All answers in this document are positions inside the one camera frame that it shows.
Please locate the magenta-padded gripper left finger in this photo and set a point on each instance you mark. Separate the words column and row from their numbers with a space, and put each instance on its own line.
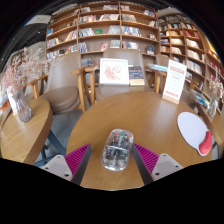
column 55, row 165

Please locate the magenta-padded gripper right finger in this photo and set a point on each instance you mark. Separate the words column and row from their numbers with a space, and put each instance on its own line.
column 166, row 164

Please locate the transparent computer mouse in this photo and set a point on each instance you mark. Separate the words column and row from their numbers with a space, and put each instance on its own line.
column 116, row 150

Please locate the white mouse pad red rest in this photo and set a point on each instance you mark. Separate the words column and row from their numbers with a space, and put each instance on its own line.
column 191, row 130

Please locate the round wooden side table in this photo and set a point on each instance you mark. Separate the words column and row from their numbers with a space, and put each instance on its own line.
column 23, row 136
column 218, row 125

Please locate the glass vase pink dried flowers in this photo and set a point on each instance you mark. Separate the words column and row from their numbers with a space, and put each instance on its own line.
column 24, row 110

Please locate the beige armchair wooden arms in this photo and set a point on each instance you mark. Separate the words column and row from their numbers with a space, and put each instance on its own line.
column 116, row 91
column 163, row 60
column 61, row 96

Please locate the glass vase pale dried flowers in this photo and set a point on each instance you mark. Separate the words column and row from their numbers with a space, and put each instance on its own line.
column 212, row 108

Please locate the stack of colourful books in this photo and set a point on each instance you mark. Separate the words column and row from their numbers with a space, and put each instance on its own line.
column 200, row 98

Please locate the small white card sign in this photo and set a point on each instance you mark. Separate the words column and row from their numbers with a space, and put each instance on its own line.
column 12, row 101

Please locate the white table sign red print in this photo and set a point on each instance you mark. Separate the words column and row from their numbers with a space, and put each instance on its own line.
column 175, row 81

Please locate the dark cover book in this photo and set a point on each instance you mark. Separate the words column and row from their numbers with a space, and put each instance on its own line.
column 136, row 75

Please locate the light blue book stack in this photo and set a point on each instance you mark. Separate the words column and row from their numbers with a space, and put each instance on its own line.
column 158, row 67

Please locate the white framed red print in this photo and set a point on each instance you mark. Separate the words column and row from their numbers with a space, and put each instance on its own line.
column 114, row 71

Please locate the white hanging ceiling sign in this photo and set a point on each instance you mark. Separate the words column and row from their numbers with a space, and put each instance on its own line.
column 38, row 19

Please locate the wide wooden bookshelf unit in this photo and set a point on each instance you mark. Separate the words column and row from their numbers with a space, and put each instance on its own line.
column 100, row 25

